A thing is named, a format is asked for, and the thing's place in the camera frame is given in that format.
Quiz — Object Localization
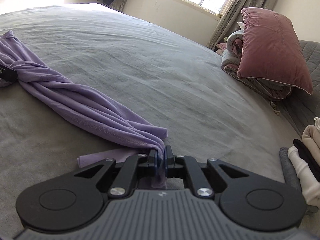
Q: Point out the grey bed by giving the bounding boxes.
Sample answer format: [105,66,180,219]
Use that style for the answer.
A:
[0,3,300,240]

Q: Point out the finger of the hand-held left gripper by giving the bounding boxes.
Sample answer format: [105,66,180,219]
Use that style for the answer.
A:
[0,65,17,83]

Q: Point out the small pink cushion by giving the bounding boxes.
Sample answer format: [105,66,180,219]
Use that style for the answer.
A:
[215,42,227,55]

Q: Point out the grey folded garment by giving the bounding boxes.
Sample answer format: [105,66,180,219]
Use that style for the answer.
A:
[279,147,320,215]

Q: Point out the white knit folded garment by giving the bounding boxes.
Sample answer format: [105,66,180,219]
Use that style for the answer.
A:
[287,146,320,208]

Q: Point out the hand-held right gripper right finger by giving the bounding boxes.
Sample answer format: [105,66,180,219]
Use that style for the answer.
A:
[165,145,253,199]

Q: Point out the small beige tassel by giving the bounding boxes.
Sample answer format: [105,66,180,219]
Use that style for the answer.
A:
[269,101,281,116]

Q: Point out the pink velvet pillow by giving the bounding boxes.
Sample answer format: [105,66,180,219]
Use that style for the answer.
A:
[236,7,313,95]

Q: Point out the folded grey pink quilt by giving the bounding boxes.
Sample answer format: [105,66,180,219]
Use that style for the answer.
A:
[221,30,293,102]

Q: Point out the black folded garment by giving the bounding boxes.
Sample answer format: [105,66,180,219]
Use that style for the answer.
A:
[293,139,320,180]

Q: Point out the grey quilted headboard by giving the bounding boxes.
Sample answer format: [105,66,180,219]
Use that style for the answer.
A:
[271,40,320,140]

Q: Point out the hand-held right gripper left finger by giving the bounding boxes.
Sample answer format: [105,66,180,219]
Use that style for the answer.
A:
[74,150,164,199]

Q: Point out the purple pants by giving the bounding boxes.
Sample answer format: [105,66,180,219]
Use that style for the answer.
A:
[0,31,168,190]

